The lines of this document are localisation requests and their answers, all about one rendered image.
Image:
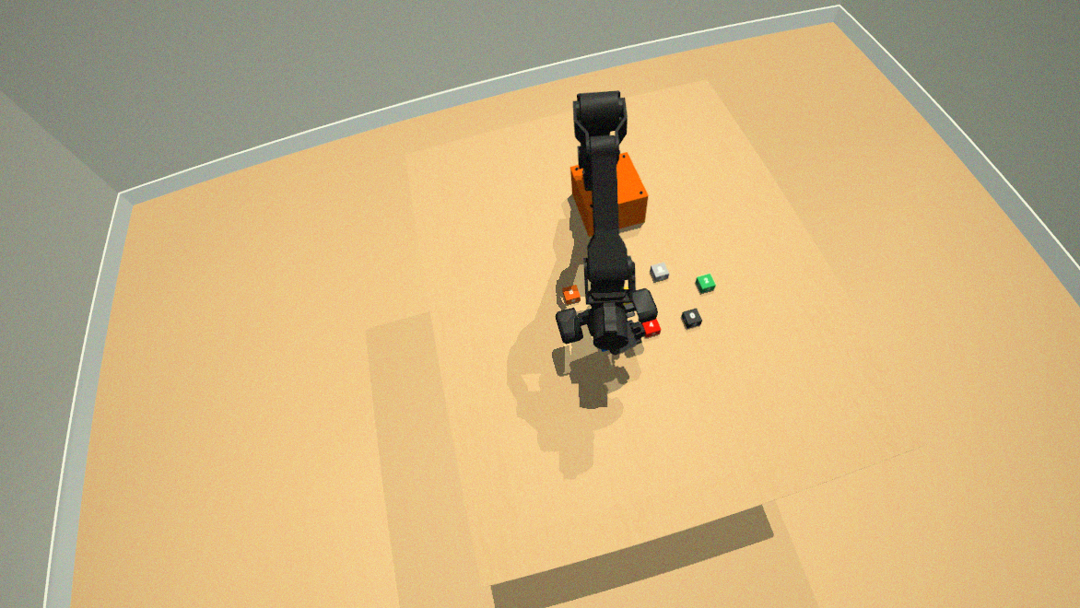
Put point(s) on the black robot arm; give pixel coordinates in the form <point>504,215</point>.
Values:
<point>608,265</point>

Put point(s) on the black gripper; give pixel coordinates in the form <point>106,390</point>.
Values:
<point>569,324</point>

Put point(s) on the green block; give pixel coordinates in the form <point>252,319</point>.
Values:
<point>705,283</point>

